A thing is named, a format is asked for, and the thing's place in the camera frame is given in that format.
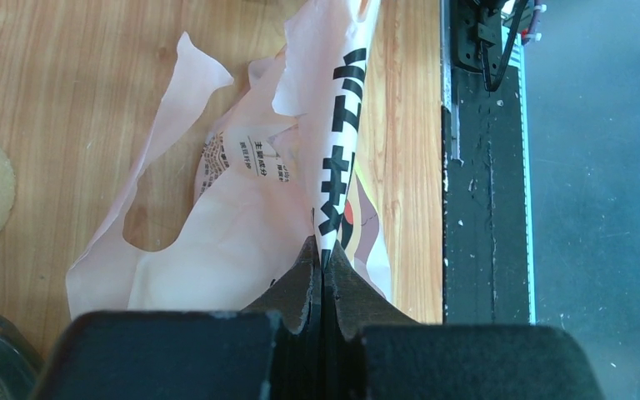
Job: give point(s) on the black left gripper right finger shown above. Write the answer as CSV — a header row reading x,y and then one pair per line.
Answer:
x,y
349,306

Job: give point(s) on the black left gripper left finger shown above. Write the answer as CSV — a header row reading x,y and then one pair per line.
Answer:
x,y
295,298

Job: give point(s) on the pink cat litter bag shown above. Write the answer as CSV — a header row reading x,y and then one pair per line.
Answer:
x,y
278,169

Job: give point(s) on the black mounting rail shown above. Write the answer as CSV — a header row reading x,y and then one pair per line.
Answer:
x,y
488,267

